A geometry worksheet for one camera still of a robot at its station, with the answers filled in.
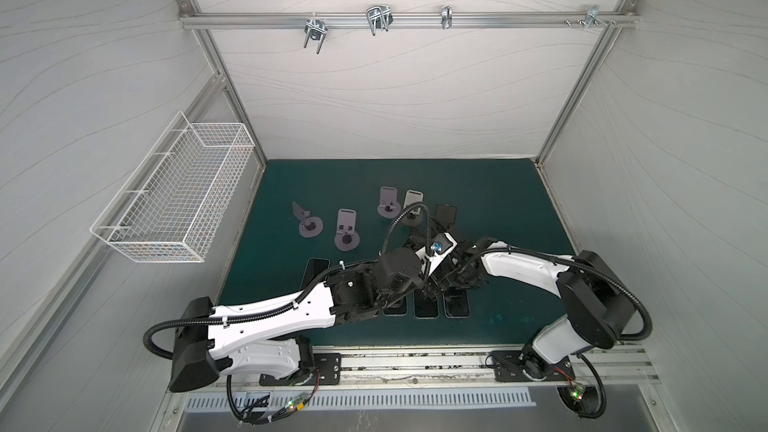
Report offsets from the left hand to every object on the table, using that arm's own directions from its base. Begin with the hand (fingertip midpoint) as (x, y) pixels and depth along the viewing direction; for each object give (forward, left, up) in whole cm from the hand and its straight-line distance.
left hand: (447, 251), depth 66 cm
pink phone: (-3, -6, -24) cm, 25 cm away
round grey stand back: (+26, +6, -25) cm, 37 cm away
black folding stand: (+21, -3, -17) cm, 27 cm away
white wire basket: (+9, +63, +5) cm, 64 cm away
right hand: (+5, -6, -25) cm, 27 cm away
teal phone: (-4, +3, -28) cm, 28 cm away
